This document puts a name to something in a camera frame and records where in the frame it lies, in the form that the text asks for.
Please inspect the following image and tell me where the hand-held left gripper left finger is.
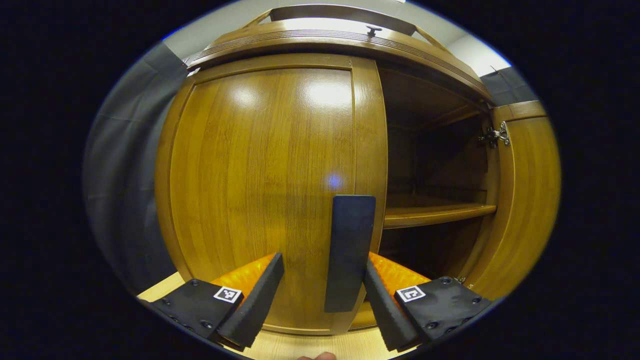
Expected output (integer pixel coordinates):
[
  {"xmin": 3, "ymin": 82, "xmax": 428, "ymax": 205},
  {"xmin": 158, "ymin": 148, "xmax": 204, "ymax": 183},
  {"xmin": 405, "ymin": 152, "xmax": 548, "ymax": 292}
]
[{"xmin": 150, "ymin": 251, "xmax": 286, "ymax": 350}]

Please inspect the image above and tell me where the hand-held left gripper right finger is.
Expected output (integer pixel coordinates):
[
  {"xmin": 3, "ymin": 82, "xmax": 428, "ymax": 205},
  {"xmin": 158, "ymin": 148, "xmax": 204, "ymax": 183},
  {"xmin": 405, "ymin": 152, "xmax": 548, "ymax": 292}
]
[{"xmin": 362, "ymin": 251, "xmax": 493, "ymax": 352}]

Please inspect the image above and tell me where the black door handle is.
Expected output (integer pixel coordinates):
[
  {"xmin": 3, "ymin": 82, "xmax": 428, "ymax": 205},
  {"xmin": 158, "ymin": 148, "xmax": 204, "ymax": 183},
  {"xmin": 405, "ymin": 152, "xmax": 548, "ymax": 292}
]
[{"xmin": 324, "ymin": 195, "xmax": 377, "ymax": 313}]

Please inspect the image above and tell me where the wooden shoe cabinet door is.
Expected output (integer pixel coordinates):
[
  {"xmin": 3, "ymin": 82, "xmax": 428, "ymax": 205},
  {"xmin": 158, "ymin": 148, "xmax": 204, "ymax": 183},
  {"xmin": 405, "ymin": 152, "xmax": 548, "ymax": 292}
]
[
  {"xmin": 462, "ymin": 100, "xmax": 562, "ymax": 301},
  {"xmin": 155, "ymin": 54, "xmax": 388, "ymax": 335}
]

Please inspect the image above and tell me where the wooden double-door shoe cabinet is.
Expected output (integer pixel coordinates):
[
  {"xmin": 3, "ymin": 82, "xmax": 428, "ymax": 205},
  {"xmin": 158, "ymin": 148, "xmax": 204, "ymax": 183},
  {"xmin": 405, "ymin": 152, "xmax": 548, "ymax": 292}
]
[{"xmin": 155, "ymin": 4, "xmax": 501, "ymax": 335}]

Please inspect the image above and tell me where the wooden cabinet drawer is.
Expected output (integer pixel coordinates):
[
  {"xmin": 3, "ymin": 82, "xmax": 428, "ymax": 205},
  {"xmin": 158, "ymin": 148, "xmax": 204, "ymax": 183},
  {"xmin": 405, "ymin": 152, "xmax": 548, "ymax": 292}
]
[{"xmin": 192, "ymin": 17, "xmax": 451, "ymax": 56}]

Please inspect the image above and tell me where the wooden inner shelf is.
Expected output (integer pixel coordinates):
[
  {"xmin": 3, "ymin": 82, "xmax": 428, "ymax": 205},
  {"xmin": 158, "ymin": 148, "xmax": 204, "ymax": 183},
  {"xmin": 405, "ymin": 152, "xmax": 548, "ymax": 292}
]
[{"xmin": 382, "ymin": 194, "xmax": 498, "ymax": 230}]

